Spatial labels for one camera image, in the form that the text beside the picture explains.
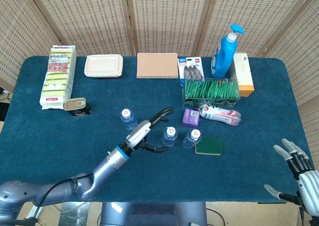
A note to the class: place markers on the clear water bottle white cap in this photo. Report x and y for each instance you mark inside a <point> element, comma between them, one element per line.
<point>170,136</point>
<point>129,120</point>
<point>191,139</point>

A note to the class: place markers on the small purple box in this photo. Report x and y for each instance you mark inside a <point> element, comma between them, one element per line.
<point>191,117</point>

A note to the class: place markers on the red white tube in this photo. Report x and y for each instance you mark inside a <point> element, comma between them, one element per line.
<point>220,114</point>

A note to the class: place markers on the clear box of green sachets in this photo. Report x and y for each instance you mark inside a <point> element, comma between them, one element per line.
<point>211,90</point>

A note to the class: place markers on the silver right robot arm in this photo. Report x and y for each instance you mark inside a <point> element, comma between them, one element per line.
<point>315,222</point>

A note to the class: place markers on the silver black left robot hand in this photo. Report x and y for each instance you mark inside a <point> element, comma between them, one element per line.
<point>139,135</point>

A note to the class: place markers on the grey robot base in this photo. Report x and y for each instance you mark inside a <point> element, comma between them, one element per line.
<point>154,214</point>

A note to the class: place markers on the binder clip blister pack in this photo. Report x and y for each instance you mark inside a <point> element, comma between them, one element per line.
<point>190,68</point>

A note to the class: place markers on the brown spiral notebook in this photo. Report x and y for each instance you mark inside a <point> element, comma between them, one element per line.
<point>157,65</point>

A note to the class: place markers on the blue pump dispenser bottle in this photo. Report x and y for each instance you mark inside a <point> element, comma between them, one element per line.
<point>223,59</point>

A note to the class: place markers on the yellow sponge multipack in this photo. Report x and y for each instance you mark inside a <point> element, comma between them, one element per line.
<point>57,79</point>

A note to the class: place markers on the woven rattan folding screen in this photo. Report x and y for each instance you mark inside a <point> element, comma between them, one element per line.
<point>159,17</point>

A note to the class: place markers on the black luncheon meat can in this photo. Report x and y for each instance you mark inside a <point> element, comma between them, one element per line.
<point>77,106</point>

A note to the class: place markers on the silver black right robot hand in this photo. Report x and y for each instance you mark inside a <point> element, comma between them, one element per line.
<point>309,186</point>

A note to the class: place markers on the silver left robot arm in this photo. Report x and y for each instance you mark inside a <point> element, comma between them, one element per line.
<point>109,163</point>

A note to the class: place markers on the white and orange carton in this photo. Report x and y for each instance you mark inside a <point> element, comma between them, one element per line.
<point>245,76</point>

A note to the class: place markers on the blue felt table cover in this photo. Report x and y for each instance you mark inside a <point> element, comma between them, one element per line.
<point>224,176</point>

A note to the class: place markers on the green yellow scouring sponge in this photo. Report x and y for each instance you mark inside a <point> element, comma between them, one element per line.
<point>209,146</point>

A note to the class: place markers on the beige lidded food container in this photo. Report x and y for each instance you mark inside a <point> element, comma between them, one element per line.
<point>103,65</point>

